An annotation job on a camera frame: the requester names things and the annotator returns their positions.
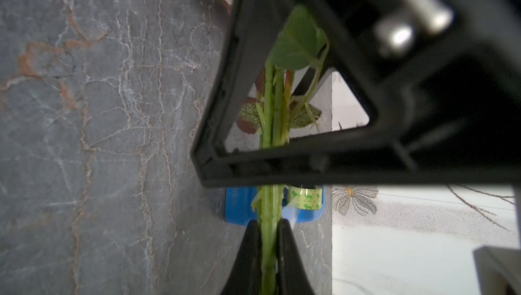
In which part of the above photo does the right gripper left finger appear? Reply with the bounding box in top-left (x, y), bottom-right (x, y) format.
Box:
top-left (221, 220), bottom-right (262, 295)

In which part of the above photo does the blue tape dispenser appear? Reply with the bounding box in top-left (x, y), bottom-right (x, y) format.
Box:
top-left (225, 185), bottom-right (325, 226)

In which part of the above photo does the pink rose bouquet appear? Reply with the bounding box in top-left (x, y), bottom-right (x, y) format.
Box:
top-left (237, 5), bottom-right (331, 294)

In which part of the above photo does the silver aluminium case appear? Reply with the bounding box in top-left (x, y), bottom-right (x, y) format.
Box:
top-left (473, 246), bottom-right (521, 295)

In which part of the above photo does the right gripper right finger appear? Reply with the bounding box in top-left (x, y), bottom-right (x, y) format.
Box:
top-left (276, 219), bottom-right (315, 295)

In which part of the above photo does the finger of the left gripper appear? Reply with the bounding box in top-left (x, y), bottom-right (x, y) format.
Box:
top-left (191, 0), bottom-right (520, 187)

